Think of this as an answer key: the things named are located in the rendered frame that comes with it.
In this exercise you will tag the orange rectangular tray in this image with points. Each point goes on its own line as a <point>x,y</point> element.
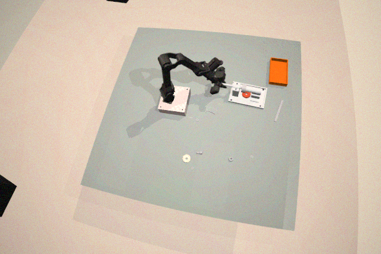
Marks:
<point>278,72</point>

